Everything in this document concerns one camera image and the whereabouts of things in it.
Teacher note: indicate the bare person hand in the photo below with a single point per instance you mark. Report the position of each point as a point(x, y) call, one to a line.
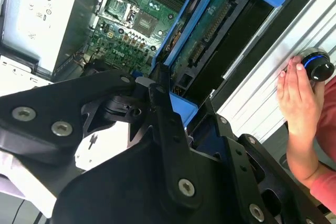
point(299, 98)

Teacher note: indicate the hard disk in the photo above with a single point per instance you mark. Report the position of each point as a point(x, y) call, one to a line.
point(210, 30)

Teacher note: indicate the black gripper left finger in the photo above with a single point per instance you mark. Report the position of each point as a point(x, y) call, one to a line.
point(39, 119)

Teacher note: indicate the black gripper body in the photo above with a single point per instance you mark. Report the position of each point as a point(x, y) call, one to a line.
point(118, 195)

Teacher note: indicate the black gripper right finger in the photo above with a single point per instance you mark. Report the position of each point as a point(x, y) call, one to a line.
point(241, 161)

